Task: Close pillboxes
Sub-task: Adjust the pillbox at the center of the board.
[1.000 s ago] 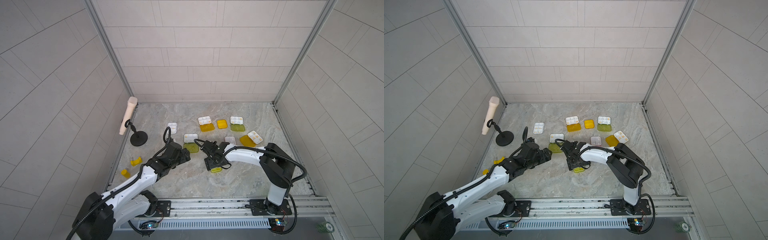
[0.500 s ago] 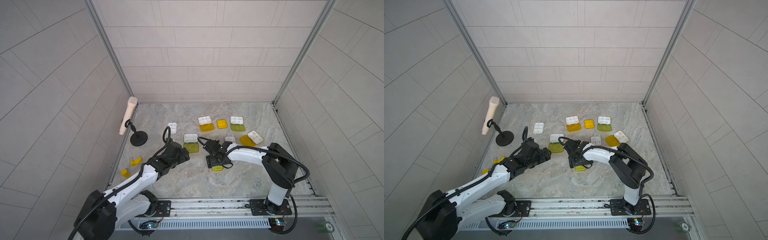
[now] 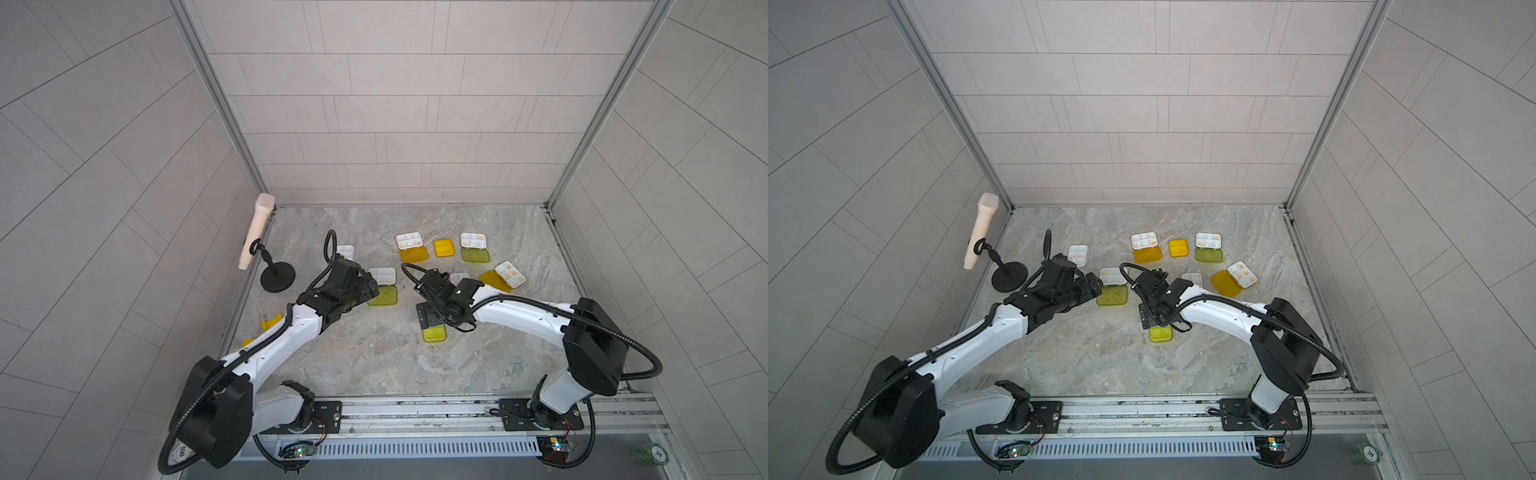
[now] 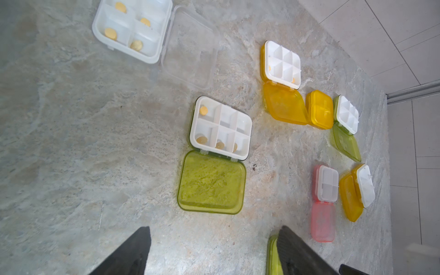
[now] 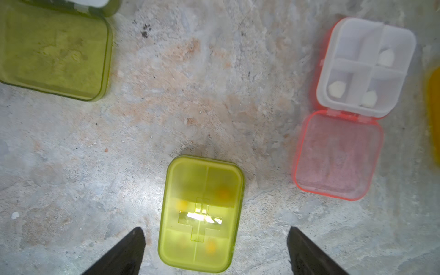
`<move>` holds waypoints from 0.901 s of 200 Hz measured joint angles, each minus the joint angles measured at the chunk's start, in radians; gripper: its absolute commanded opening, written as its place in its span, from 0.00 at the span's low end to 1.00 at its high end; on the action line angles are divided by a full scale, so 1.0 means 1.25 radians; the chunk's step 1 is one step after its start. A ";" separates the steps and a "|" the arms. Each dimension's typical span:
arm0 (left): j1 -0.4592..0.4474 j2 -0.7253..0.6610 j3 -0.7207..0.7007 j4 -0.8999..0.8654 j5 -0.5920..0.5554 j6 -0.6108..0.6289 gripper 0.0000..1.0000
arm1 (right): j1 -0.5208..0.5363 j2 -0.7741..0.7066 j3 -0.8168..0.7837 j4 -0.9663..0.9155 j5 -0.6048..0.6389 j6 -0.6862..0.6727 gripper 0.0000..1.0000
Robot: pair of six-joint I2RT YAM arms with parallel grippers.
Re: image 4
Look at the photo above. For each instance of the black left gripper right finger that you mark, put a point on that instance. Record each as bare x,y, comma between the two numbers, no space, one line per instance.
298,258

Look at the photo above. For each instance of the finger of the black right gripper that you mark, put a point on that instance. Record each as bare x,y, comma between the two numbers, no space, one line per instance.
347,270

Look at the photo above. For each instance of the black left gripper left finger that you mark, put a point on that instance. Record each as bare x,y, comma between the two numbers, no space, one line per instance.
130,257

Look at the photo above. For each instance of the green pillbox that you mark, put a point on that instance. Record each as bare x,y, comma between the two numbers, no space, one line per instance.
345,126
273,261
213,174

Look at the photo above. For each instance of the small yellow pillbox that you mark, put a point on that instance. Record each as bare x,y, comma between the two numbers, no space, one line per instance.
320,110

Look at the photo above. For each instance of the pink pillbox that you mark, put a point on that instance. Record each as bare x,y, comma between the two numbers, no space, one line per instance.
325,190

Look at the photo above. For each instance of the yellow pillbox right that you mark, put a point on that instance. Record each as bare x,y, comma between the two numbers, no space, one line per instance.
356,191

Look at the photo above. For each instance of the yellow six-slot pillbox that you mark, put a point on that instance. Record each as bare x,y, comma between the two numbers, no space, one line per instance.
280,70

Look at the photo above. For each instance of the clear white pillbox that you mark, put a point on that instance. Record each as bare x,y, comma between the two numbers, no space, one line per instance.
183,42

